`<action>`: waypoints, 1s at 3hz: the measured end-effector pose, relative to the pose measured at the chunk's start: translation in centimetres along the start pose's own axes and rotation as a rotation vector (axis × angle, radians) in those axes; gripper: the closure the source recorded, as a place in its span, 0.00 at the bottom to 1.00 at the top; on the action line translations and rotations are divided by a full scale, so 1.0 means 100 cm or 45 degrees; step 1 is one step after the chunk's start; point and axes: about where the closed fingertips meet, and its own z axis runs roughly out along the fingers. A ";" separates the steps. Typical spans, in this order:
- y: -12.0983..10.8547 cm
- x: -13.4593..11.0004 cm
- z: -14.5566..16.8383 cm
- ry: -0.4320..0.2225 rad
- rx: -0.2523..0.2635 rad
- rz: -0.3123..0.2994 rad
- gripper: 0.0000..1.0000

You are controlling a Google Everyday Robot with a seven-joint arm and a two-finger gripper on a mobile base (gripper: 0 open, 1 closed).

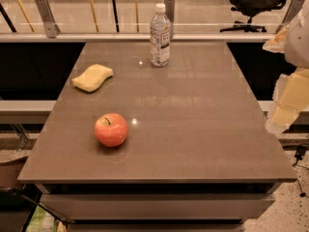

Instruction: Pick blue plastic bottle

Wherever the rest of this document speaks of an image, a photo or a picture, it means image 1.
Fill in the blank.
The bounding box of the black office chair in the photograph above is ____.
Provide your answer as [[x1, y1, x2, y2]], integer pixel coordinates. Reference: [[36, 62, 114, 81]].
[[221, 0, 287, 33]]

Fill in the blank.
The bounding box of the clear plastic water bottle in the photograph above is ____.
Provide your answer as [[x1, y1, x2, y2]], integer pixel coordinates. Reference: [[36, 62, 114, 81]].
[[150, 3, 171, 67]]

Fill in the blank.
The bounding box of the green white cloth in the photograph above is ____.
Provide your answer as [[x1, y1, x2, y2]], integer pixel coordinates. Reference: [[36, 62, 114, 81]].
[[26, 207, 56, 232]]

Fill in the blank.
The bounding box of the black power adapter with cable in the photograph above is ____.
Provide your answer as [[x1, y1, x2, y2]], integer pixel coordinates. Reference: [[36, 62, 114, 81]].
[[293, 145, 308, 198]]

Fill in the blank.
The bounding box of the metal railing bracket left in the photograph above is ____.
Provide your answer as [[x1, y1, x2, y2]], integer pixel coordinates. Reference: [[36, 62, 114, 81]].
[[35, 0, 60, 39]]

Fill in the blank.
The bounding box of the red apple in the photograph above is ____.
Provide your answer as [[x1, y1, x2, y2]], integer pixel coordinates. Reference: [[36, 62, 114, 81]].
[[94, 113, 128, 147]]

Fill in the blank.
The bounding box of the metal railing bracket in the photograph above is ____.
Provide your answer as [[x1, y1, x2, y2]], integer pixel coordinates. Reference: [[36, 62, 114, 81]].
[[276, 0, 305, 32], [35, 0, 60, 39], [164, 0, 176, 36]]

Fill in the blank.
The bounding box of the metal railing bracket middle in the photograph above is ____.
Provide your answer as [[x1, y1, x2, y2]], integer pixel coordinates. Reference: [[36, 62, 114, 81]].
[[164, 0, 176, 36]]

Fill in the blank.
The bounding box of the metal railing bracket right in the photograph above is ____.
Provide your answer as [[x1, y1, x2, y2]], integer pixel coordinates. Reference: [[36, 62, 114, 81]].
[[276, 0, 305, 32]]

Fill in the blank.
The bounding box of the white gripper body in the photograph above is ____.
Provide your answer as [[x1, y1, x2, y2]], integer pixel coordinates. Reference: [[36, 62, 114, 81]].
[[285, 7, 309, 69]]

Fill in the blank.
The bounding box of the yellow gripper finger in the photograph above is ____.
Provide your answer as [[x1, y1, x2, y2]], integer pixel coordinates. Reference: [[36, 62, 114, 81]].
[[265, 69, 309, 134], [263, 26, 289, 53]]

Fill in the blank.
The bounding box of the grey table drawer front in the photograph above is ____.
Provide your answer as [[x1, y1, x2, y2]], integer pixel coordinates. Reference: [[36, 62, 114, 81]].
[[42, 193, 274, 220]]

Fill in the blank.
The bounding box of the yellow sponge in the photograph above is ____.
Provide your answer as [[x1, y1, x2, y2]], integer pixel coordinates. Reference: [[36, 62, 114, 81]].
[[71, 64, 113, 93]]

